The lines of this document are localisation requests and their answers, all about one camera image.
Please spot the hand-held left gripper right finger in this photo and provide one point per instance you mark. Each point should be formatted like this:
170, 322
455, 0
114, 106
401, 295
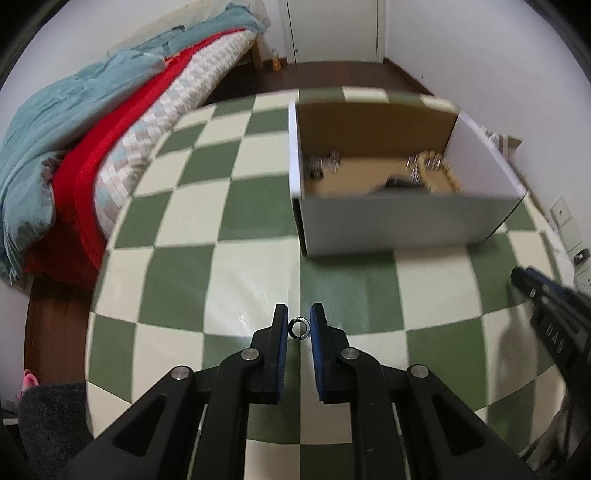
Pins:
318, 364

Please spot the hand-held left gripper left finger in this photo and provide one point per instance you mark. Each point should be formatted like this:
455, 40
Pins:
278, 355

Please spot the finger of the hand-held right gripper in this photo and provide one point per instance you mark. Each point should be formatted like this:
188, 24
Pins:
554, 318

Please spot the white cardboard box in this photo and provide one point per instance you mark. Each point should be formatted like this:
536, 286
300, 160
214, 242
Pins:
392, 226

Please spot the black smart band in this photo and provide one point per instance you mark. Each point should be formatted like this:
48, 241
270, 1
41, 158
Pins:
401, 183

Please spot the black charger plug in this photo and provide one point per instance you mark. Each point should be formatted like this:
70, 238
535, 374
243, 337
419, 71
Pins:
581, 257

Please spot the green white checkered tablecloth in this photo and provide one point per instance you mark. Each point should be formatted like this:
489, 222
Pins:
184, 277

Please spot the dark grey fluffy cloth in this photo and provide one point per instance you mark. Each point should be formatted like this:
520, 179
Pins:
55, 420

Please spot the pink slipper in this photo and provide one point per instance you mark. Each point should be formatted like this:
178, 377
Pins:
27, 384

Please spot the grey checkered mattress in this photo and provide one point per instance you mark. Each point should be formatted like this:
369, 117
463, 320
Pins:
157, 120

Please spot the bed with blankets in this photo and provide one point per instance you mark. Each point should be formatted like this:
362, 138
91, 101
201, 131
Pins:
92, 157

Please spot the small yellow bottle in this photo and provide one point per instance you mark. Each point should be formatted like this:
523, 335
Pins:
275, 60

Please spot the wooden bed leg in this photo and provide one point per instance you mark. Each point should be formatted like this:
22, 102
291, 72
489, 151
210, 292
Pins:
257, 55

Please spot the large blue blanket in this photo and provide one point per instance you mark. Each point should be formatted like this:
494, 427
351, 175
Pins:
41, 138

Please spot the white door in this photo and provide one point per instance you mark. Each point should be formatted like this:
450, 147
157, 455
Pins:
334, 30

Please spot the folded blue blanket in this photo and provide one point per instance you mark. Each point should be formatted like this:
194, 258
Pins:
221, 27

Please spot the white wall socket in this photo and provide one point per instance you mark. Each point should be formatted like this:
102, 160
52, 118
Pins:
584, 277
572, 234
560, 212

